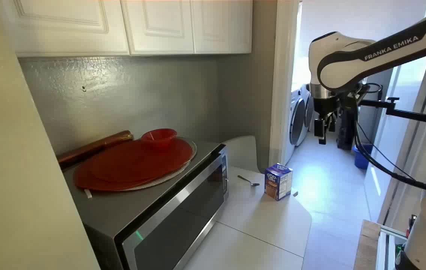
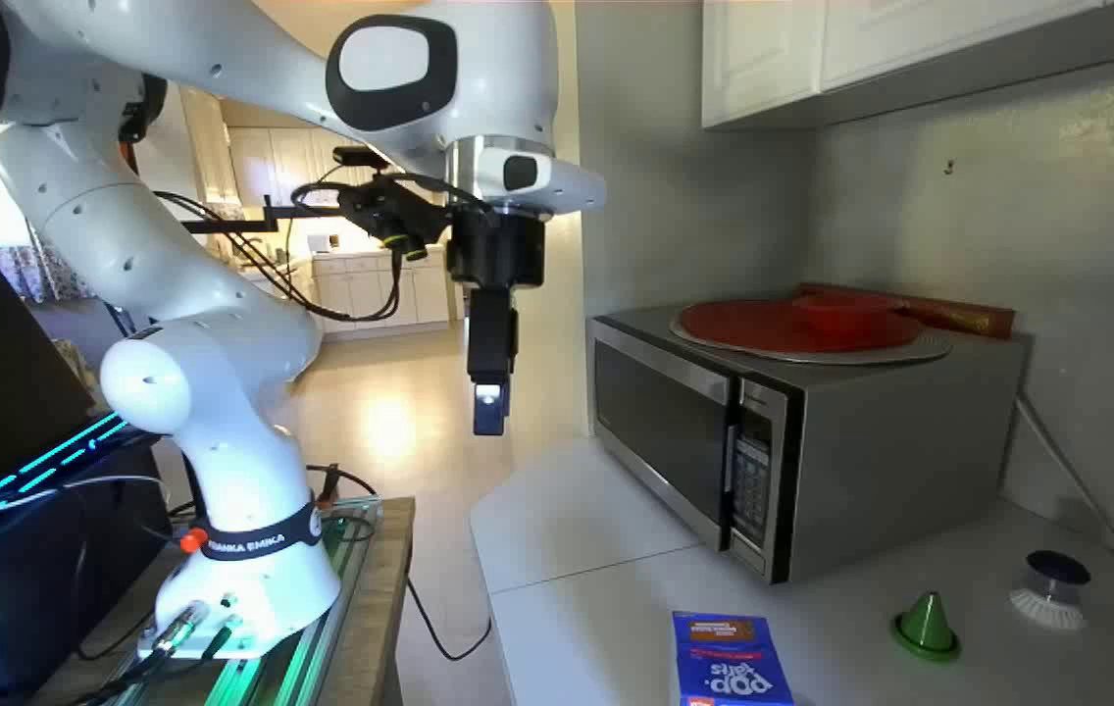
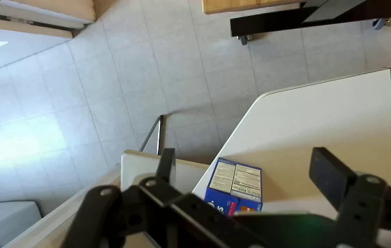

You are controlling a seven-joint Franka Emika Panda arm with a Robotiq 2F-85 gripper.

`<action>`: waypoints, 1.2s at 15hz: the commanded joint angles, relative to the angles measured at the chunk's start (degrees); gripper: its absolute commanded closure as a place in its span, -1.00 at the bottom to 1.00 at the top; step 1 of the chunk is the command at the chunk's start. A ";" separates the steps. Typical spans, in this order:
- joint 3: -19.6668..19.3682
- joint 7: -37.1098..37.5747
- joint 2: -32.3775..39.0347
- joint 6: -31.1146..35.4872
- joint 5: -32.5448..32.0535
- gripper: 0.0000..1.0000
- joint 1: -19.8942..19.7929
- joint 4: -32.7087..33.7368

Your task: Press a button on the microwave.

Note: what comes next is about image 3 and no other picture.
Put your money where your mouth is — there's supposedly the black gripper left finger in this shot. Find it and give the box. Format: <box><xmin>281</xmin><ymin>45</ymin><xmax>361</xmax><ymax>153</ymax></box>
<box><xmin>156</xmin><ymin>147</ymin><xmax>175</xmax><ymax>183</ymax></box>

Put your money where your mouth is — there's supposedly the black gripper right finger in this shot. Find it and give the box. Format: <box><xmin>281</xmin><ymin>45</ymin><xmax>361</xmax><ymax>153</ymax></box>
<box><xmin>308</xmin><ymin>147</ymin><xmax>357</xmax><ymax>209</ymax></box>

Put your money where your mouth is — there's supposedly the blue snack box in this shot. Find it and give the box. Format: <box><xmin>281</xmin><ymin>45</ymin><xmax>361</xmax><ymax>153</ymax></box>
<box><xmin>204</xmin><ymin>158</ymin><xmax>263</xmax><ymax>216</ymax></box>

